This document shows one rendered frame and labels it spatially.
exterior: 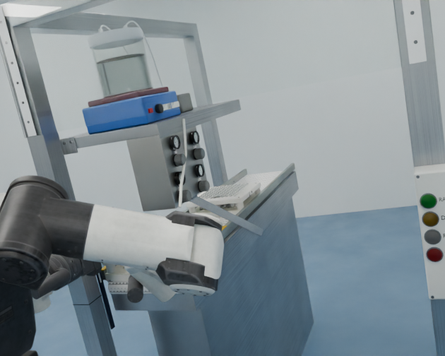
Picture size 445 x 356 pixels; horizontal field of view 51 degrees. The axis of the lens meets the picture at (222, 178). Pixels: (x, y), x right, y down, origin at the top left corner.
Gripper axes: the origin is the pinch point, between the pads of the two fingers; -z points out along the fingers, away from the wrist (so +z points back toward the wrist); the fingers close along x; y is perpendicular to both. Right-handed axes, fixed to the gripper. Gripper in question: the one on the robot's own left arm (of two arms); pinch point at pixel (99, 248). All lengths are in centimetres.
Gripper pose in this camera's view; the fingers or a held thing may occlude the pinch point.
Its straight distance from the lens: 137.9
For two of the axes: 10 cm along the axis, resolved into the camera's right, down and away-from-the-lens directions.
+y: 8.5, -0.7, -5.3
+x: 1.9, 9.6, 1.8
